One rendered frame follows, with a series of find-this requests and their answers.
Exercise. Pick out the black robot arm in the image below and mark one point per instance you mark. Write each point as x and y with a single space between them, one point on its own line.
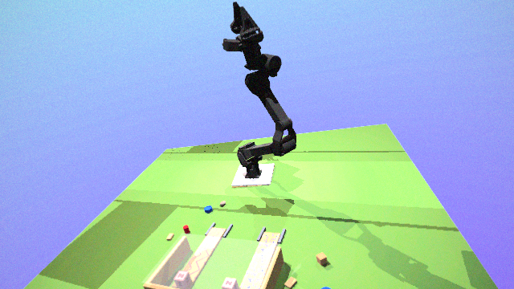
259 84

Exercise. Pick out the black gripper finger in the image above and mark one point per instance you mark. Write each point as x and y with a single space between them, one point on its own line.
237 17
248 23

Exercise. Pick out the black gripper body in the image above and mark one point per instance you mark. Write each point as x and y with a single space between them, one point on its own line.
251 40

